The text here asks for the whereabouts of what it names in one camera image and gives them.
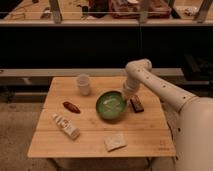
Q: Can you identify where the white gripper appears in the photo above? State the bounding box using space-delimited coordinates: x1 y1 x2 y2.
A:
122 80 138 100

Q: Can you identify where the green ceramic bowl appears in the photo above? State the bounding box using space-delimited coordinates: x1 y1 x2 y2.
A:
96 91 127 120

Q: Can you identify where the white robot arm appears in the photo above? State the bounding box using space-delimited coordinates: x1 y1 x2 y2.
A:
123 59 213 171

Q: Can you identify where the dark brown rectangular bar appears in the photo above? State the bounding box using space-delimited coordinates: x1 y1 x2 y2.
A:
130 95 144 113

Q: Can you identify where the translucent plastic cup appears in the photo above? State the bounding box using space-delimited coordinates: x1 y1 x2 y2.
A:
76 74 90 96

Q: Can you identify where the light wooden table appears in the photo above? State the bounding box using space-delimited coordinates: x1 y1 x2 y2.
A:
28 77 176 159

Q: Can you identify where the reddish brown oblong object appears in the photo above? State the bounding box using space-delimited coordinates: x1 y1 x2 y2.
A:
63 101 80 114

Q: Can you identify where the brown tray on shelf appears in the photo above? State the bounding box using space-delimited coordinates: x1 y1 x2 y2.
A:
109 0 171 18

